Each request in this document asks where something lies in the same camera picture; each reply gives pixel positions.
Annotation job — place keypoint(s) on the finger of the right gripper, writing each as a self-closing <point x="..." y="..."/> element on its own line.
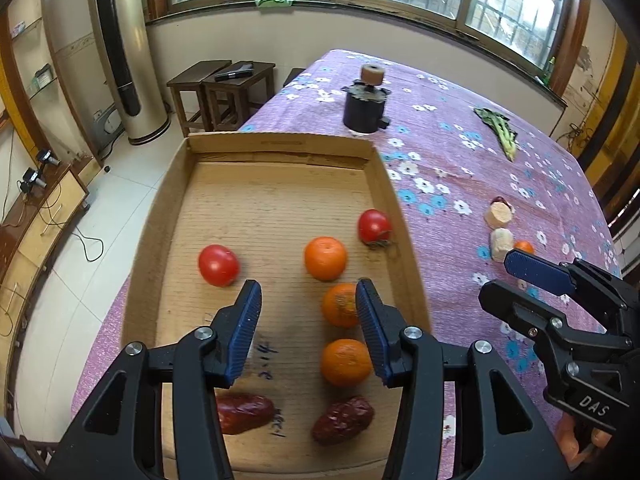
<point x="523" y="313"/>
<point x="549" y="276"/>

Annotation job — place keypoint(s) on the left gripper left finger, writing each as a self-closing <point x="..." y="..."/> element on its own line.
<point x="117" y="433"/>

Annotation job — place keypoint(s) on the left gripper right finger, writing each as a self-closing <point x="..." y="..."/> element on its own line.
<point x="499" y="432"/>

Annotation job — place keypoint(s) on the orange tangerine cluster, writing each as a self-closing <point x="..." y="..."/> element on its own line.
<point x="524" y="246"/>
<point x="325" y="258"/>

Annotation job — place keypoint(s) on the round white yam chunk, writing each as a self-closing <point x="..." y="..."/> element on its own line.
<point x="498" y="215"/>

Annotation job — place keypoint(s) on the small red date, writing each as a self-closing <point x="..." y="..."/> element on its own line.
<point x="502" y="200"/>

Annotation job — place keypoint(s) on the large smooth red date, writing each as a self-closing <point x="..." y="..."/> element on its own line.
<point x="242" y="412"/>

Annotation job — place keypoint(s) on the wrinkled red date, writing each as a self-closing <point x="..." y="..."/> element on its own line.
<point x="343" y="421"/>

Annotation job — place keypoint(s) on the red tomato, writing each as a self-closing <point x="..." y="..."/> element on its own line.
<point x="218" y="265"/>
<point x="374" y="228"/>

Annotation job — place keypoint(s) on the person's right hand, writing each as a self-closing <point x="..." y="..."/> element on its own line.
<point x="578" y="442"/>

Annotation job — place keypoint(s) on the purple floral tablecloth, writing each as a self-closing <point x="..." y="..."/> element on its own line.
<point x="446" y="167"/>

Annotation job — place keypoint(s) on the green leafy vegetable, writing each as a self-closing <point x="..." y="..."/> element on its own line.
<point x="500" y="125"/>

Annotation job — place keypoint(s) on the green bottle on sill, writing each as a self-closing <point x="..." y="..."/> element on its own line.
<point x="548" y="71"/>

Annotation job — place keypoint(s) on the wooden tv cabinet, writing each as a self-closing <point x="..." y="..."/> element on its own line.
<point x="29" y="235"/>

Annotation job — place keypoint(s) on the black cylinder device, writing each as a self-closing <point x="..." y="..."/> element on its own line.
<point x="364" y="108"/>

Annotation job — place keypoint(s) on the shallow cardboard tray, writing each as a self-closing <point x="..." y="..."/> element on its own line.
<point x="265" y="196"/>

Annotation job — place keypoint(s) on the dark wooden stool left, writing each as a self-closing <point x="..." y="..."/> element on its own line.
<point x="192" y="80"/>

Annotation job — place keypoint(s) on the dark wooden stool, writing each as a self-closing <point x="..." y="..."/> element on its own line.
<point x="232" y="103"/>
<point x="192" y="80"/>

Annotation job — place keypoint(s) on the dark wooden stool right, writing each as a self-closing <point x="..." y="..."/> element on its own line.
<point x="232" y="103"/>

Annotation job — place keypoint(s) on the black remote control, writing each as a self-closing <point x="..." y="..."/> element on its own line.
<point x="238" y="72"/>

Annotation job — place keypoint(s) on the tall standing air conditioner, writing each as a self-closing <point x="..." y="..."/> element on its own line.
<point x="123" y="45"/>

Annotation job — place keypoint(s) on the wall shelf unit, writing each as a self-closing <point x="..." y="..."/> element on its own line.
<point x="27" y="74"/>

